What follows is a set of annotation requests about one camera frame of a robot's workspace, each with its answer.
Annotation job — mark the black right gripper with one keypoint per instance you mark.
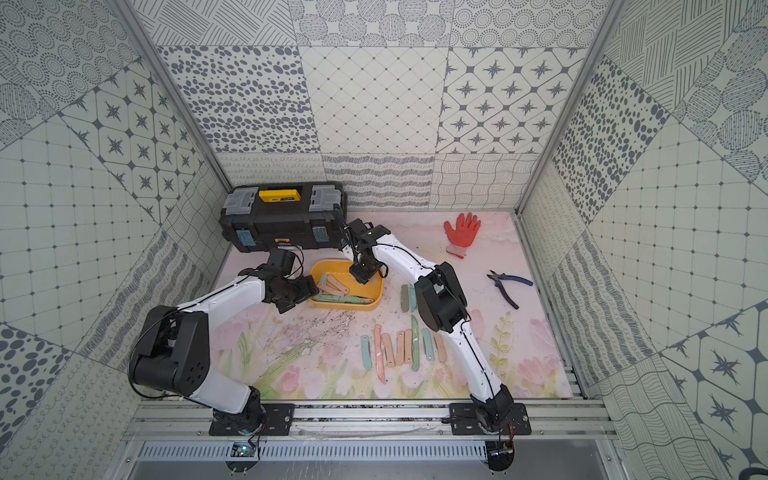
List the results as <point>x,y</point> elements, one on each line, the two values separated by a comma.
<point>360,275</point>

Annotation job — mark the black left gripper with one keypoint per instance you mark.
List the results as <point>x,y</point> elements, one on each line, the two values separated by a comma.
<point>305,288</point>

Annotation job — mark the yellow plastic storage tray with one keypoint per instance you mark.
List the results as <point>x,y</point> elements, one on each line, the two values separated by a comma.
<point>339,289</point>

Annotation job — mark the sage green fruit knife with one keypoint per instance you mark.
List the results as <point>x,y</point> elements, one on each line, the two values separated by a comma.
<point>405,298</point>

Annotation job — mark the teal lettered fruit knife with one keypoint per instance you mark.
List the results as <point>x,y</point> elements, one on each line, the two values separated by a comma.
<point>412,298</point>

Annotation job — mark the long coral fruit knife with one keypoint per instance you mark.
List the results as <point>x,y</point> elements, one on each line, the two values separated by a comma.
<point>379,354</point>

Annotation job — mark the pink folding fruit knife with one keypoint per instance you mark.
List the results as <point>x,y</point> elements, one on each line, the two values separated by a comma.
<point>388,350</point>

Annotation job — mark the green folding fruit knife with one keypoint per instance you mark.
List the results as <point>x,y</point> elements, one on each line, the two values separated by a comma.
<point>415,344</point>

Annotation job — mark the mint folding knife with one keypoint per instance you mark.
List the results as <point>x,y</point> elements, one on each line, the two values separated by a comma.
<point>365,343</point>

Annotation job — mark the teal folding fruit knife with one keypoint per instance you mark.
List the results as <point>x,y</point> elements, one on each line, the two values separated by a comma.
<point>428,346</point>

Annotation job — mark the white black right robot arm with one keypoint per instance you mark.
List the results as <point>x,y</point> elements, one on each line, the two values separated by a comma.
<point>442,306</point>

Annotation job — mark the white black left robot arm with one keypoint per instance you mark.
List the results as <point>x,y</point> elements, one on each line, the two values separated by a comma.
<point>172,354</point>

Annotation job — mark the black Deli toolbox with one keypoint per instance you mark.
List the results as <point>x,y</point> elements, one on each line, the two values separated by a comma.
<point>307,215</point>

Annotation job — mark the red work glove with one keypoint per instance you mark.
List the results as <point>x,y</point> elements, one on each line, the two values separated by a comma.
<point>461,234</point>

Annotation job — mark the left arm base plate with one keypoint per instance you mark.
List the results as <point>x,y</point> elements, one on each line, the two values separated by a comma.
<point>271,419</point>

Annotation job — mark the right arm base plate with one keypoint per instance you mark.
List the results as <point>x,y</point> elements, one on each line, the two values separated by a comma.
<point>467,419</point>

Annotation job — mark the aluminium front rail frame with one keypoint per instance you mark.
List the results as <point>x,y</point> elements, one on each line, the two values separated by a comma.
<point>389,439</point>

